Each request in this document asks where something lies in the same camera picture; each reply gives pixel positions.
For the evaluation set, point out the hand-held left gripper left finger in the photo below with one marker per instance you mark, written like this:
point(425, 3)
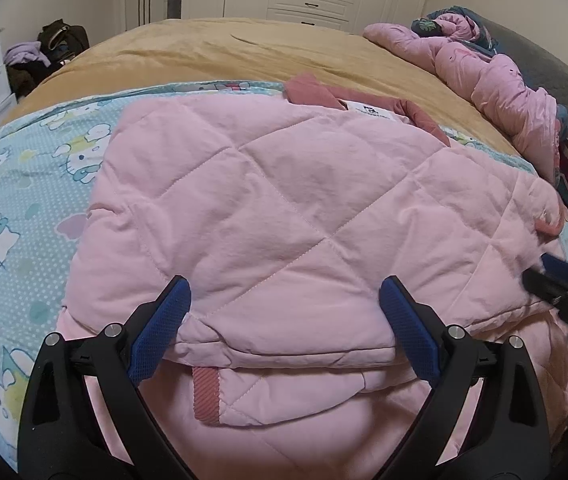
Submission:
point(161, 325)

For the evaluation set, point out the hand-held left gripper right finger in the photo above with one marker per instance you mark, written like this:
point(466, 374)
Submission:
point(409, 325)

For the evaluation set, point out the pink quilted jacket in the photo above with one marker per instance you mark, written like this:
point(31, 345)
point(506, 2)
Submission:
point(289, 210)

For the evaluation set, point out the grey quilted headboard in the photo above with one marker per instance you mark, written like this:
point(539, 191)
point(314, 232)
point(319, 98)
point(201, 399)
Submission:
point(564, 80)

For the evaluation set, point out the blue cartoon printed sheet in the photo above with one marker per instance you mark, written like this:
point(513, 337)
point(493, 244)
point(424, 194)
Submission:
point(14, 200)

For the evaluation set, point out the bed with tan cover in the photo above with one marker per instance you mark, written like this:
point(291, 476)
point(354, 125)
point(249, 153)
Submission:
point(214, 50)

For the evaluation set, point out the purple cloth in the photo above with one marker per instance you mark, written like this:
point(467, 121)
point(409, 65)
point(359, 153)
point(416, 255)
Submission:
point(26, 52)

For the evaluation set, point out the black bag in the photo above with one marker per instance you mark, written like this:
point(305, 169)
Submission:
point(64, 35)

